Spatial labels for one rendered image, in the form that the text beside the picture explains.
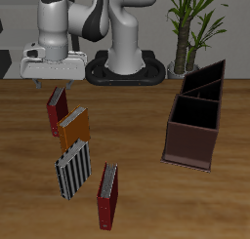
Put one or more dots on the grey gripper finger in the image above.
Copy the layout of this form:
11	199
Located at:
37	83
69	84

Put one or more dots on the orange book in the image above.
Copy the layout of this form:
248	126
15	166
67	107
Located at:
75	127

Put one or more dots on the dark brown desk caddy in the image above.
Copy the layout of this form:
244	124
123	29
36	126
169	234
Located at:
195	126

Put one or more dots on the green pot plant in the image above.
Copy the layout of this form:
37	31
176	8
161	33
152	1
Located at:
187	28

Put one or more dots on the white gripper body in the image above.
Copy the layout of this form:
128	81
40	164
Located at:
52	68

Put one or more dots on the black and white striped book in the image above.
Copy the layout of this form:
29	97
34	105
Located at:
73	170

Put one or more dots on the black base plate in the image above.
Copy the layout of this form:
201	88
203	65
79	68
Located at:
127	74

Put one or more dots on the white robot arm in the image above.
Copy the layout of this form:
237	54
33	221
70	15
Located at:
123	38

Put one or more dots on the red book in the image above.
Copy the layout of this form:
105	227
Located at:
108	197
57	110

